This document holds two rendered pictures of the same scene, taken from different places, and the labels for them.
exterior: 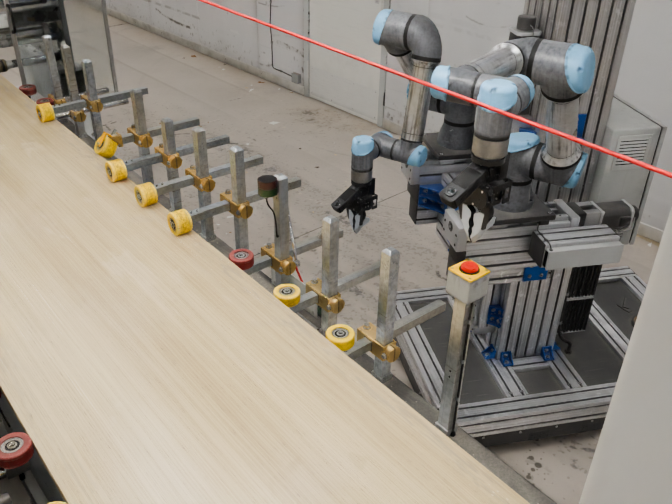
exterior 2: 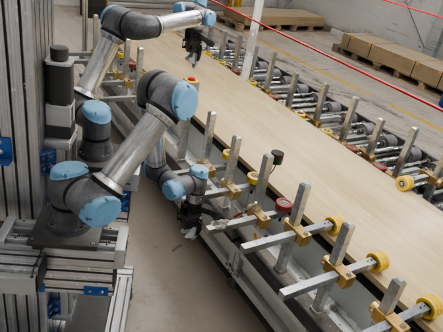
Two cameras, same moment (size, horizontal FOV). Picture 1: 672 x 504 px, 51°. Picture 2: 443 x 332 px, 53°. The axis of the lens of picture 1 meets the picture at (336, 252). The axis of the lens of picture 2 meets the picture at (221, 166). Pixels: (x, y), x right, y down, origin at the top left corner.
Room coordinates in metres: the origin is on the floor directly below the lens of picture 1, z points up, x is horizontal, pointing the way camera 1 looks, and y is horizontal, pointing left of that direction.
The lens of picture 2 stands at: (3.68, 0.10, 2.04)
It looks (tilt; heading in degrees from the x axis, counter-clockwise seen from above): 29 degrees down; 184
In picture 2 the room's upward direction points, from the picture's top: 10 degrees clockwise
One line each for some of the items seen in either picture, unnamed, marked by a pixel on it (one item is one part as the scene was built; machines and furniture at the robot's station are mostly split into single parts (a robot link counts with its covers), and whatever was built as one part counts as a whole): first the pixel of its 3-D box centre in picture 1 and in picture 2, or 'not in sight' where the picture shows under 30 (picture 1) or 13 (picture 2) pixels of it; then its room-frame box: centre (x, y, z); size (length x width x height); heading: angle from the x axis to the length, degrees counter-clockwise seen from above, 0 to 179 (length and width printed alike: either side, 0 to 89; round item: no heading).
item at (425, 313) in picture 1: (391, 331); (196, 171); (1.63, -0.17, 0.81); 0.43 x 0.03 x 0.04; 130
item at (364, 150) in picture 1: (362, 153); (197, 179); (2.21, -0.08, 1.13); 0.09 x 0.08 x 0.11; 146
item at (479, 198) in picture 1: (487, 179); (193, 39); (1.37, -0.32, 1.44); 0.09 x 0.08 x 0.12; 130
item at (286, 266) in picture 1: (277, 260); (258, 215); (1.95, 0.19, 0.85); 0.13 x 0.06 x 0.05; 40
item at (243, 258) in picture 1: (242, 268); (281, 211); (1.88, 0.30, 0.85); 0.08 x 0.08 x 0.11
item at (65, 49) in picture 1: (74, 94); not in sight; (3.28, 1.30, 0.92); 0.03 x 0.03 x 0.48; 40
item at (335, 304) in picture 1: (324, 296); (229, 188); (1.76, 0.03, 0.84); 0.13 x 0.06 x 0.05; 40
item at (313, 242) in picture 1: (291, 251); (248, 221); (2.01, 0.15, 0.84); 0.43 x 0.03 x 0.04; 130
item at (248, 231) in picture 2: (293, 287); (243, 226); (1.93, 0.14, 0.75); 0.26 x 0.01 x 0.10; 40
